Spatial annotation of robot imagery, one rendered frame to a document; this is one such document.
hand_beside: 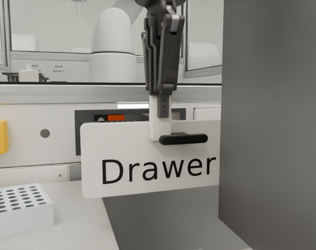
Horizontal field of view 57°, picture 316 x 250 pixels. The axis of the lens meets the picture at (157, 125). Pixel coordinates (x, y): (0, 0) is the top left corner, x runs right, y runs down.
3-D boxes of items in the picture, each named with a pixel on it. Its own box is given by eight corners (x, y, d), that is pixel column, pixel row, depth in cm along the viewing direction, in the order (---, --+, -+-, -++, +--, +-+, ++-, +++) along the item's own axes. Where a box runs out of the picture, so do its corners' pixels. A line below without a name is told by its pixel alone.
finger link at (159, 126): (169, 93, 43) (171, 93, 42) (169, 140, 44) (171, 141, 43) (150, 93, 42) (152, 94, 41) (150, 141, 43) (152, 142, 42)
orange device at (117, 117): (124, 129, 111) (124, 114, 110) (95, 130, 107) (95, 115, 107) (122, 128, 115) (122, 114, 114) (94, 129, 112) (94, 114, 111)
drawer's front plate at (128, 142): (253, 181, 51) (256, 118, 49) (82, 199, 42) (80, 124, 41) (247, 178, 52) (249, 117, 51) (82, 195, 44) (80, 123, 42)
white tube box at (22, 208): (54, 225, 47) (53, 202, 46) (-6, 239, 42) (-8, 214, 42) (39, 201, 57) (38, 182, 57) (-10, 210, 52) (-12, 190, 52)
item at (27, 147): (302, 146, 92) (305, 100, 90) (-81, 173, 62) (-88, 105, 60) (186, 119, 182) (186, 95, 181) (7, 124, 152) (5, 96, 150)
